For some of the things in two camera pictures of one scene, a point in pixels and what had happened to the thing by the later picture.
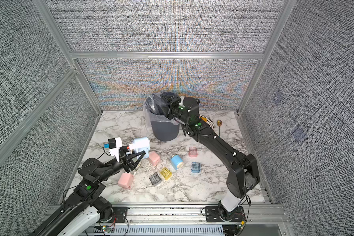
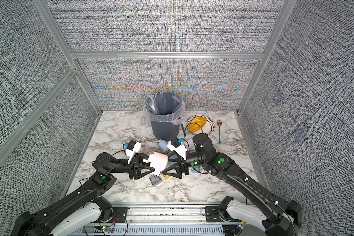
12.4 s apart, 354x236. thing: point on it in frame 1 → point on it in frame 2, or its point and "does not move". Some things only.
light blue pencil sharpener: [141, 144] → [163, 146]
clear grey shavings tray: [155, 179] does not move
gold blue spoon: [219, 123] does not move
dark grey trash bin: [162, 128] does not move
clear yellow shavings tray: [165, 173] does not move
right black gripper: [177, 102] → [184, 165]
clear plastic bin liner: [154, 109] does not move
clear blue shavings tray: [195, 167] does not move
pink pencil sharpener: [126, 180] → [158, 162]
